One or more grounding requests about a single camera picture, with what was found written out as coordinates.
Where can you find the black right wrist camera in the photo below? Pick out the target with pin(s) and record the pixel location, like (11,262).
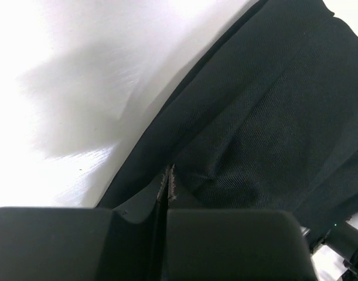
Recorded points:
(335,255)

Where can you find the black pleated skirt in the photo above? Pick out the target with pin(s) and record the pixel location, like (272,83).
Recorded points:
(268,118)

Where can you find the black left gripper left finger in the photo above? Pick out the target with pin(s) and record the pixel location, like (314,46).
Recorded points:
(124,243)

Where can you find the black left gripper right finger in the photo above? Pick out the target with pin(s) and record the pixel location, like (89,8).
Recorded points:
(231,244)

